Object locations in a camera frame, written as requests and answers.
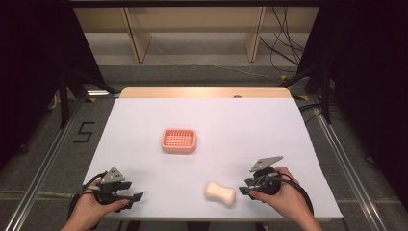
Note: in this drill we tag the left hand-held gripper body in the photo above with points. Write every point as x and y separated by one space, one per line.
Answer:
109 192

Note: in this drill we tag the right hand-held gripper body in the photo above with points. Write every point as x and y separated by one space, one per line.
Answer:
267 183

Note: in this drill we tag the person's right hand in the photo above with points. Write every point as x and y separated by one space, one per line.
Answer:
288 199

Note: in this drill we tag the person's left hand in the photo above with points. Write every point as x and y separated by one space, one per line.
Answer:
87 208

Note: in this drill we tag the cream soap bar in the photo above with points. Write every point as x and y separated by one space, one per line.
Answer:
220 193

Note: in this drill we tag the white paper sheet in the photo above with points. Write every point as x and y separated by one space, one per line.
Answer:
224 128

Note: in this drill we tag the orange plastic basket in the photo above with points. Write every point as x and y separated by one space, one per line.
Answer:
178 141

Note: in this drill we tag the black metal stand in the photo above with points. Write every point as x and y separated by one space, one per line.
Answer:
64 99
326 96

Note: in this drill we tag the wooden table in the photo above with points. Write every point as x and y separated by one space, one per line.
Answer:
179 92

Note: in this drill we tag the black curtain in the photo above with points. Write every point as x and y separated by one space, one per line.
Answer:
29 64
369 80

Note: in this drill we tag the beige wooden shelf unit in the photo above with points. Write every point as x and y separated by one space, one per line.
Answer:
192 19

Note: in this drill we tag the aluminium floor rail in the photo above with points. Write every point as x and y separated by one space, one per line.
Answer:
41 173
349 163

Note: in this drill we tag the black frame bar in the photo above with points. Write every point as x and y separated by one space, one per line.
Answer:
192 3

